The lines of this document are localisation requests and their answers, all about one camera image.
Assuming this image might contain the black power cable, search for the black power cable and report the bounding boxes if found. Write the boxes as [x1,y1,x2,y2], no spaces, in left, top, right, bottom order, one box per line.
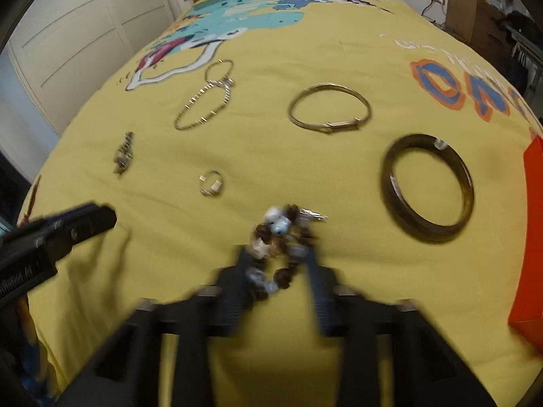
[422,0,446,26]

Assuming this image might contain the thin gold bangle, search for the thin gold bangle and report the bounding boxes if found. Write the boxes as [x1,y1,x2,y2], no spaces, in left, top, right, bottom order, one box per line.
[288,84,372,134]

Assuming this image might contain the red jewelry box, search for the red jewelry box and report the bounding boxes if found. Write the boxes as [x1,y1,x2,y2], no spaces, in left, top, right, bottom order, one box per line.
[508,136,543,348]

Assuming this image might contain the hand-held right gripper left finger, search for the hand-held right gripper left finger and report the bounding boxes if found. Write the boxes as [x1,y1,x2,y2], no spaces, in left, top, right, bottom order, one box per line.
[55,246,264,407]

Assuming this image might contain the brown translucent bangle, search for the brown translucent bangle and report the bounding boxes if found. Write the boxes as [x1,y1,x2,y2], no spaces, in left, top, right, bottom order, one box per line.
[380,133,475,244]

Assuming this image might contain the dark brown bangle bracelet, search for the dark brown bangle bracelet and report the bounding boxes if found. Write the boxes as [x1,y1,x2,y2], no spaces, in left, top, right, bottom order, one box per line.
[246,203,329,299]

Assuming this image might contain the wooden dresser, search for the wooden dresser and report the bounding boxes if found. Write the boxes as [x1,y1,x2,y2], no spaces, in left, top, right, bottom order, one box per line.
[445,0,510,69]

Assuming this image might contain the silver ring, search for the silver ring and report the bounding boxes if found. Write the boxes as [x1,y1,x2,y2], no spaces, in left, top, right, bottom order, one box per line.
[199,170,225,198]

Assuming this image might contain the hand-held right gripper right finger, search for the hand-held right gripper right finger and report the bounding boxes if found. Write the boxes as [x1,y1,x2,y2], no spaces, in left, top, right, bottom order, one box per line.
[302,249,497,407]

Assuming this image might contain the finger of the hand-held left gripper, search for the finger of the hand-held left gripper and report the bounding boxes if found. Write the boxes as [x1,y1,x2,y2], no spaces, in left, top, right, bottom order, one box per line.
[16,202,118,260]

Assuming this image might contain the small metal charm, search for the small metal charm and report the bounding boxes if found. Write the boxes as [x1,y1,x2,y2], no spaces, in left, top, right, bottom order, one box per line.
[112,131,135,175]

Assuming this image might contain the white wardrobe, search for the white wardrobe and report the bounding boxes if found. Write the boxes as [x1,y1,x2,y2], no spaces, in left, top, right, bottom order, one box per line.
[0,0,187,136]

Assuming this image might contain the yellow printed blanket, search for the yellow printed blanket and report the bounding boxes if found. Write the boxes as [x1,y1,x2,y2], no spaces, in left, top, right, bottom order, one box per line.
[17,0,543,407]

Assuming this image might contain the silver chain necklace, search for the silver chain necklace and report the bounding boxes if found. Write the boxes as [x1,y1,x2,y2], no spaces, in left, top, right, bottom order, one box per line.
[173,58,235,131]

